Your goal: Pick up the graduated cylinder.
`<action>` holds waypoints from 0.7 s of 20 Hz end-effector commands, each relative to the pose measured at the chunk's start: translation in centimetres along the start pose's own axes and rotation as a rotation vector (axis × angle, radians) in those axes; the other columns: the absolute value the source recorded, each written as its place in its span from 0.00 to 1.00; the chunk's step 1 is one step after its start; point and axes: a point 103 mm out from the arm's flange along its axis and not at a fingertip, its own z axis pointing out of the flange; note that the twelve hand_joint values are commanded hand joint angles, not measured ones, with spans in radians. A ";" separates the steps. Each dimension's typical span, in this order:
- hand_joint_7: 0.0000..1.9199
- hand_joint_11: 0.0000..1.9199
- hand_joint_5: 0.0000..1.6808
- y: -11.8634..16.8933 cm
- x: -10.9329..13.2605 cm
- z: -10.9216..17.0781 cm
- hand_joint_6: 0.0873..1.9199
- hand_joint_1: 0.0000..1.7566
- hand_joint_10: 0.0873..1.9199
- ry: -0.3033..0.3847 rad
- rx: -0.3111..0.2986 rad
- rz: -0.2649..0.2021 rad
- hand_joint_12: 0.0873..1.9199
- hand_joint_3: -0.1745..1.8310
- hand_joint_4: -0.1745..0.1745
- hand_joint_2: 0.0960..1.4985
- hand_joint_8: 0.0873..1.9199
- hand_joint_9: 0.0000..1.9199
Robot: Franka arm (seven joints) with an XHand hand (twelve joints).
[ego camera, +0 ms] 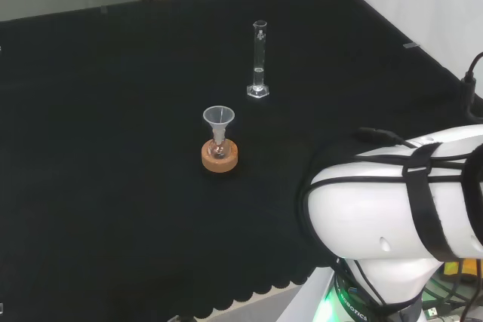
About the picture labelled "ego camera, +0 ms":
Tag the yellow stop button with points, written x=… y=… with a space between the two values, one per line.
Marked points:
x=469 y=269

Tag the silver USB plug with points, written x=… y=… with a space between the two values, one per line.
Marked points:
x=432 y=311

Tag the pale board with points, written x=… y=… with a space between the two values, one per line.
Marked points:
x=302 y=299

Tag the black bench cloth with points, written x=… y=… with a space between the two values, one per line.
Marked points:
x=113 y=148

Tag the clear plastic funnel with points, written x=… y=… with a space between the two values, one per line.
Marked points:
x=219 y=116

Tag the clear glass graduated cylinder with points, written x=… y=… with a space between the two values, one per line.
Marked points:
x=259 y=90

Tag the grey cloth clip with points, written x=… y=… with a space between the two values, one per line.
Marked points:
x=411 y=46

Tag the round-bottom glass flask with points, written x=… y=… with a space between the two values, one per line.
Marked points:
x=219 y=151

